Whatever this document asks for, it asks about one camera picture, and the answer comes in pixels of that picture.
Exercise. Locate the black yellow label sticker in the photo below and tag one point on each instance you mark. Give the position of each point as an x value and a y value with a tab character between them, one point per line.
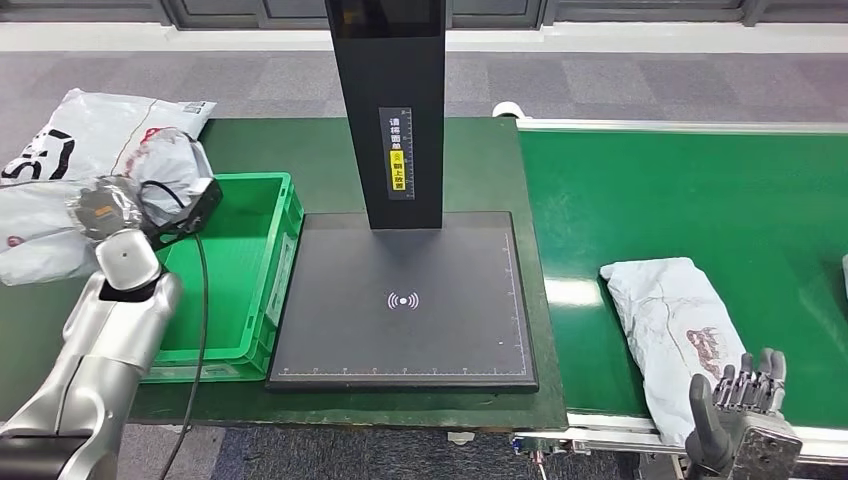
396	152

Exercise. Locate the black inbound scanner machine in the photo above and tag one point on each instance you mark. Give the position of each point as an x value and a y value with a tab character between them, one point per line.
411	331

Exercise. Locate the green plastic crate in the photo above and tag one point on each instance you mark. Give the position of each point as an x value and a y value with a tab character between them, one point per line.
232	278

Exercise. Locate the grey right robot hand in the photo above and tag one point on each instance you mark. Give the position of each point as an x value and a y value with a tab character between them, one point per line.
748	391

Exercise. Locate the white table foot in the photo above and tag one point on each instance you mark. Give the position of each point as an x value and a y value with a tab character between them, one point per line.
461	437

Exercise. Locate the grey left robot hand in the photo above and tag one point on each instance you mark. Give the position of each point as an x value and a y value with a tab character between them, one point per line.
106	208

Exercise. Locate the grey parcel with round logo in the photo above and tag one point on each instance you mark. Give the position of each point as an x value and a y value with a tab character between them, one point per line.
40	238

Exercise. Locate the white parcel with black print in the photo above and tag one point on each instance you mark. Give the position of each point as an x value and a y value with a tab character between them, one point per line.
86	126

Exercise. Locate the white conveyor roller end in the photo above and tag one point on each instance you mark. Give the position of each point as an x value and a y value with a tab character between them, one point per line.
507	110

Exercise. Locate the green conveyor belt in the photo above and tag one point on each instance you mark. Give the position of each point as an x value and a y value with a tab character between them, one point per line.
662	199

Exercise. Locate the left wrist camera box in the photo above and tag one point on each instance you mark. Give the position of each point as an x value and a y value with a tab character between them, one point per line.
195	212

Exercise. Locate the dark green table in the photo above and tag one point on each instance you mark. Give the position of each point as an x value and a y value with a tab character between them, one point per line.
331	159

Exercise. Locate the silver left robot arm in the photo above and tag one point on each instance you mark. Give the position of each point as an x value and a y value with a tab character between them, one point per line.
99	344

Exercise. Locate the grey parcel with red print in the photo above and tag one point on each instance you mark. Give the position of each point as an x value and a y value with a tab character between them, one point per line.
662	318

